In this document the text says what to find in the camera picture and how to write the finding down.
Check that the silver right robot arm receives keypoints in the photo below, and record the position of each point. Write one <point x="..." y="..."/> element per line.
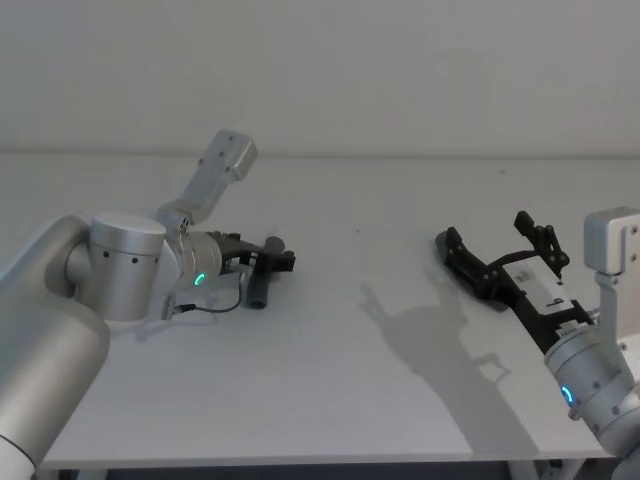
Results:
<point x="595" y="380"/>

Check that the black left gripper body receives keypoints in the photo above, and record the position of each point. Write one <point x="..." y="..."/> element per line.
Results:
<point x="235" y="248"/>

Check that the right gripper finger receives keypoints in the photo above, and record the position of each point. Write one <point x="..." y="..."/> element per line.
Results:
<point x="462" y="255"/>
<point x="547" y="245"/>

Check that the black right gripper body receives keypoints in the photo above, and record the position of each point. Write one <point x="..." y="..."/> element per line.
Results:
<point x="537" y="295"/>

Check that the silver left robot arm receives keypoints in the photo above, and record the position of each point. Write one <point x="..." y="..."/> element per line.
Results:
<point x="55" y="320"/>

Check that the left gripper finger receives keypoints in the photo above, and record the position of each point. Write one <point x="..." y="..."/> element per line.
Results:
<point x="280" y="260"/>
<point x="257" y="292"/>

